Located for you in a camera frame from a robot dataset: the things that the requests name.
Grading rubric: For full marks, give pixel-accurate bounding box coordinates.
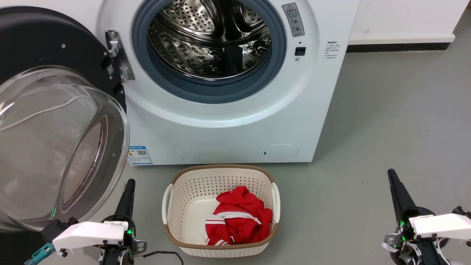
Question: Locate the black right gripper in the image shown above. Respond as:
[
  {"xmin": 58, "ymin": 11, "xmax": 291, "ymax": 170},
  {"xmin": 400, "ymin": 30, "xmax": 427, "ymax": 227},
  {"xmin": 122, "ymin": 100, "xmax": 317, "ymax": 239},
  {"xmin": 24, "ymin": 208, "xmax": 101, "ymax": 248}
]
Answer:
[{"xmin": 382, "ymin": 169, "xmax": 451, "ymax": 265}]

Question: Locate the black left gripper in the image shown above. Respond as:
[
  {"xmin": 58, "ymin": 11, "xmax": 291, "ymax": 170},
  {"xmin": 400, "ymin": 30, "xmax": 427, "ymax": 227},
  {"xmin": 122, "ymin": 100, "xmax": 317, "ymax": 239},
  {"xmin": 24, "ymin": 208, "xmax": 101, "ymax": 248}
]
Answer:
[{"xmin": 99, "ymin": 179, "xmax": 147, "ymax": 265}]

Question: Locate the black round glass washer door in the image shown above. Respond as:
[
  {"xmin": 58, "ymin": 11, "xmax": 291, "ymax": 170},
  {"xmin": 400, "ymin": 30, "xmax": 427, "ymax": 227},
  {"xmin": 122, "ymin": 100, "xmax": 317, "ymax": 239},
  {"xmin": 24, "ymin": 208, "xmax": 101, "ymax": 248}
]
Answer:
[{"xmin": 0, "ymin": 6, "xmax": 130, "ymax": 232}]

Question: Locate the white front-load washing machine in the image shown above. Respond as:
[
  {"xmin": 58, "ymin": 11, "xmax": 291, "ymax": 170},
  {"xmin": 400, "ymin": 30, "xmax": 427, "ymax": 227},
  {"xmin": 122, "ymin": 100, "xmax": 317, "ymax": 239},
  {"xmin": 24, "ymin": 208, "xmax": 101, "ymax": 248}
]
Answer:
[{"xmin": 47, "ymin": 0, "xmax": 361, "ymax": 166}]

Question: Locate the metal door hinge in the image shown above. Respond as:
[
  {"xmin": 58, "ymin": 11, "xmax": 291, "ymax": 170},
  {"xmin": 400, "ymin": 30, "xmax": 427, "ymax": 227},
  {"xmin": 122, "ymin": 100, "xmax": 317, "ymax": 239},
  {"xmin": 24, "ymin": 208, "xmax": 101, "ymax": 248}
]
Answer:
[{"xmin": 105, "ymin": 30, "xmax": 135, "ymax": 83}]

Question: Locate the blue energy label sticker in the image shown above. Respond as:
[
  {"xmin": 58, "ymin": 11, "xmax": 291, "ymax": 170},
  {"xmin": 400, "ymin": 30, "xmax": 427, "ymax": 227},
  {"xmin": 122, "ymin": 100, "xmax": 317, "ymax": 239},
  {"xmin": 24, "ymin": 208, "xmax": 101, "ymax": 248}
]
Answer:
[{"xmin": 128, "ymin": 146, "xmax": 153, "ymax": 165}]

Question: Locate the cream perforated laundry basket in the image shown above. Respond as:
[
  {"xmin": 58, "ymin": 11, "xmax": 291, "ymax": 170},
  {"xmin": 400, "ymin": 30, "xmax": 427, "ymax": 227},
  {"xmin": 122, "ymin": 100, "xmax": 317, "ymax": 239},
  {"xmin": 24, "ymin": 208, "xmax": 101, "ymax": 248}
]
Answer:
[{"xmin": 162, "ymin": 164, "xmax": 281, "ymax": 258}]

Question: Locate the red white-striped garment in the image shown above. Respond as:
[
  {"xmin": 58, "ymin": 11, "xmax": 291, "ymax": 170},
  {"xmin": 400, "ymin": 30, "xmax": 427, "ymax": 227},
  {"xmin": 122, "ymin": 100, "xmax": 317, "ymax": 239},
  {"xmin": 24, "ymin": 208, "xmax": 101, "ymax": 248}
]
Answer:
[{"xmin": 198, "ymin": 186, "xmax": 273, "ymax": 246}]

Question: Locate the round white filter cover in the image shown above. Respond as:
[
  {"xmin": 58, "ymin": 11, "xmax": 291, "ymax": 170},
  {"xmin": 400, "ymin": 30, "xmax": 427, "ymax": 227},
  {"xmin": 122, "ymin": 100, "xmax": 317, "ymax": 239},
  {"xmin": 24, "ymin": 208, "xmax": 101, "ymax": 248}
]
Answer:
[{"xmin": 262, "ymin": 144, "xmax": 299, "ymax": 163}]

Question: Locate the perforated steel washer drum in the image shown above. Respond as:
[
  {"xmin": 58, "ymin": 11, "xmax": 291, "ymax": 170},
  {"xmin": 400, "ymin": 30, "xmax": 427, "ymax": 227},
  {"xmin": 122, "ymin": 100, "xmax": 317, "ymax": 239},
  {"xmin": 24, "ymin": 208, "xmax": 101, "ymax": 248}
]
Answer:
[{"xmin": 147, "ymin": 0, "xmax": 273, "ymax": 81}]

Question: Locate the grey warning sticker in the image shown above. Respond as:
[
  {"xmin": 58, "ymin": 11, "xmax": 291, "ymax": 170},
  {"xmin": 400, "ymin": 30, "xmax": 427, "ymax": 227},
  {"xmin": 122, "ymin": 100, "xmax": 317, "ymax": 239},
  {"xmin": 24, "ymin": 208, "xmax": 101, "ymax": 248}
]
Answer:
[{"xmin": 281, "ymin": 3, "xmax": 305, "ymax": 38}]

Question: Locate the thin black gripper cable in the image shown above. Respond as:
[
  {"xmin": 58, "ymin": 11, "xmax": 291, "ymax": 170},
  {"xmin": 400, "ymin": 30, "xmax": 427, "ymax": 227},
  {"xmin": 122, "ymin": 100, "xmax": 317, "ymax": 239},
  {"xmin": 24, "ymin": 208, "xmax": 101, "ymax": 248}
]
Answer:
[{"xmin": 142, "ymin": 251, "xmax": 184, "ymax": 265}]

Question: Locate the teal cable connector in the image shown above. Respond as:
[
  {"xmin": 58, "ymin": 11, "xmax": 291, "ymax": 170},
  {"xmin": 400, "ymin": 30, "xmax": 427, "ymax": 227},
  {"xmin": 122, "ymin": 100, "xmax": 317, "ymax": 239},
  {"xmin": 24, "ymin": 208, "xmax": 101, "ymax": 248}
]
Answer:
[{"xmin": 25, "ymin": 242, "xmax": 56, "ymax": 265}]

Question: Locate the black wall baseboard strip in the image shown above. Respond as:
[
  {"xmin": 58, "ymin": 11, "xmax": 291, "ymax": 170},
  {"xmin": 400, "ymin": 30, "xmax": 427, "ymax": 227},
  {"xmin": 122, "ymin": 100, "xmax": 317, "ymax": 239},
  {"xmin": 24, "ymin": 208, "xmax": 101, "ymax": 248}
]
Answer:
[{"xmin": 347, "ymin": 43, "xmax": 451, "ymax": 54}]

